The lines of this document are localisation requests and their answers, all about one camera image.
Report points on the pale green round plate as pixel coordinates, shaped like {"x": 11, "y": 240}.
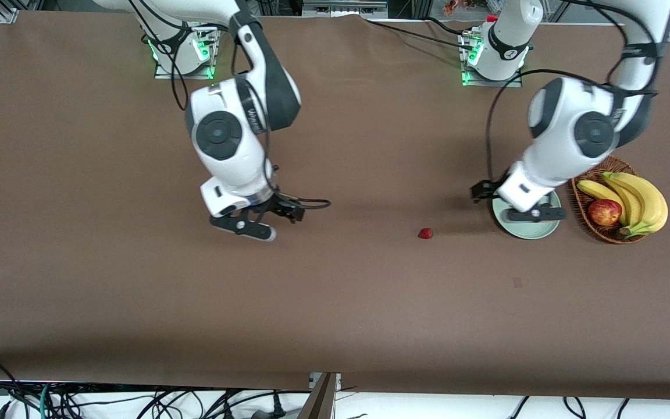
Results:
{"x": 530, "y": 231}

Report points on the grey metal box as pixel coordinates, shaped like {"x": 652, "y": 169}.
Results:
{"x": 344, "y": 9}

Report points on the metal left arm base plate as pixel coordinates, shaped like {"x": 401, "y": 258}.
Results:
{"x": 509, "y": 83}

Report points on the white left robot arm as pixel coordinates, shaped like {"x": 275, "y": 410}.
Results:
{"x": 573, "y": 122}

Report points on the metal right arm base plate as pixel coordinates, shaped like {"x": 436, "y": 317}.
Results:
{"x": 195, "y": 74}

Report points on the small red toy strawberry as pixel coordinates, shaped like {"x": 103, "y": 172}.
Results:
{"x": 425, "y": 233}

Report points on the small yellow banana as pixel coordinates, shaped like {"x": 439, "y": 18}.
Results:
{"x": 597, "y": 191}

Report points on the medium yellow banana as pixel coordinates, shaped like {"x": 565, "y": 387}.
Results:
{"x": 631, "y": 201}

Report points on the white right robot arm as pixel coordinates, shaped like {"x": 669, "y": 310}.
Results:
{"x": 224, "y": 151}

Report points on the brown wicker basket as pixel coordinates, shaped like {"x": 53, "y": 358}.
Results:
{"x": 602, "y": 233}

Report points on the large yellow banana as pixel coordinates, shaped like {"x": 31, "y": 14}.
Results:
{"x": 655, "y": 203}

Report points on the brown table cover mat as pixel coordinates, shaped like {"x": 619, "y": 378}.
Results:
{"x": 312, "y": 291}

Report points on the red apple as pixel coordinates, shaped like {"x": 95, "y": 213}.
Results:
{"x": 604, "y": 212}

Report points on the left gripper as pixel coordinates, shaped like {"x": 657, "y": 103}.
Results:
{"x": 484, "y": 190}

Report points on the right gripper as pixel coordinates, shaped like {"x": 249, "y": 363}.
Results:
{"x": 277, "y": 205}

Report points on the aluminium frame post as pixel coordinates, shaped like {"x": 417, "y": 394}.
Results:
{"x": 319, "y": 401}

